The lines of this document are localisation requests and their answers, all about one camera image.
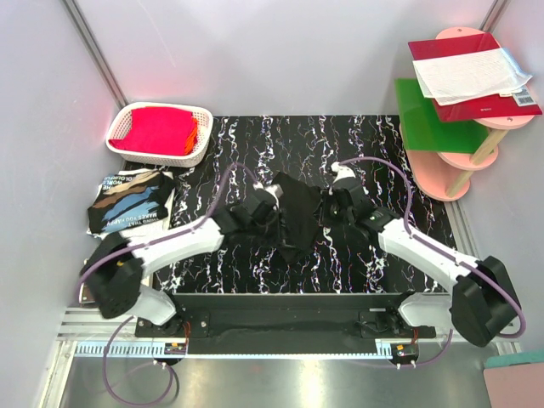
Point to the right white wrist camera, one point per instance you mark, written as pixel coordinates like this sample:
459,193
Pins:
341,172

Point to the red plastic sheet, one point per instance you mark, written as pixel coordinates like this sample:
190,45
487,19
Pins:
453,42

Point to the white plastic laundry basket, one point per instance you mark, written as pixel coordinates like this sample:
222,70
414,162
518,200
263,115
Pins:
123,122

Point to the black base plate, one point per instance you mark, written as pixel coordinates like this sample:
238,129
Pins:
288,325

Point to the white mesh bag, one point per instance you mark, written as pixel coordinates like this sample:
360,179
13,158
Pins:
459,78

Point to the aluminium rail frame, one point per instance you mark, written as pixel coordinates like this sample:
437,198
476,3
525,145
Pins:
84,334

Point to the pink folded t shirt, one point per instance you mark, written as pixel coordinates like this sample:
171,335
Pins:
156,131

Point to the illustrated book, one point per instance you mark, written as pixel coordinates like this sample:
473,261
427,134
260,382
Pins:
86,298

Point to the black printed t shirt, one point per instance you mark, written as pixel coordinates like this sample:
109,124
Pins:
299,224
134,203

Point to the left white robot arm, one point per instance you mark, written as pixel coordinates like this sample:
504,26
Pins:
115,270

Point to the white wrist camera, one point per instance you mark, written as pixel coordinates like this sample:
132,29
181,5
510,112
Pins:
341,172
273,189

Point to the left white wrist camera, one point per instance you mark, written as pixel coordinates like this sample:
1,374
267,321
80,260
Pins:
273,189

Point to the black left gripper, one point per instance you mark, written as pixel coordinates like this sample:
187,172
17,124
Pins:
263,211

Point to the teal board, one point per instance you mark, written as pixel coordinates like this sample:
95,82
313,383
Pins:
512,360

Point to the green plastic sheet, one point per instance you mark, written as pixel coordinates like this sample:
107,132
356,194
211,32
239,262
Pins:
422,129

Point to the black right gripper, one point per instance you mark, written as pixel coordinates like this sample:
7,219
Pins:
333,204

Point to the pink board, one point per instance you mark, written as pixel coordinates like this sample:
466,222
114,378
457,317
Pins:
515,386

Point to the folded black printed t shirt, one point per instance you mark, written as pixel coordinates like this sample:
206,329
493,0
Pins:
134,203

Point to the orange folded t shirt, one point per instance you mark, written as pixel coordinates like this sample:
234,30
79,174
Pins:
191,137

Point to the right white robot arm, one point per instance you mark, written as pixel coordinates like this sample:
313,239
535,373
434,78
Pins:
479,302

